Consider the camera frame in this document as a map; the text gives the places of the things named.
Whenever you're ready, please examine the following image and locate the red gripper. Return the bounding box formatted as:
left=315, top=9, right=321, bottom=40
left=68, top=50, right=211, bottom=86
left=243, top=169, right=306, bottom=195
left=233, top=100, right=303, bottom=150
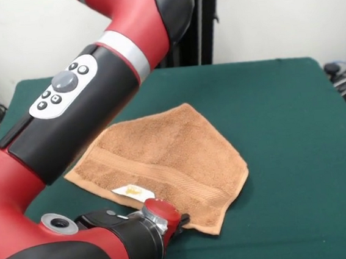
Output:
left=142, top=194, right=193, bottom=246

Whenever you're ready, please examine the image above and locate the orange terry towel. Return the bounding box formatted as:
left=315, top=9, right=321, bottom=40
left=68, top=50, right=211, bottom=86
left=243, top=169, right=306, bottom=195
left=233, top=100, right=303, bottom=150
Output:
left=58, top=97, right=256, bottom=249

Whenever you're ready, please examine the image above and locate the dark green table cloth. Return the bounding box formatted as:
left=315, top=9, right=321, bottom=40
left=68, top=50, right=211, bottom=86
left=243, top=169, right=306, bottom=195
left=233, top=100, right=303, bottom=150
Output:
left=0, top=49, right=346, bottom=259

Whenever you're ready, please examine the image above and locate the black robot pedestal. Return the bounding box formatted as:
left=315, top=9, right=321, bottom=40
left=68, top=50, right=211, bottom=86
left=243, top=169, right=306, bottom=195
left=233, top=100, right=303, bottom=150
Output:
left=151, top=0, right=240, bottom=69

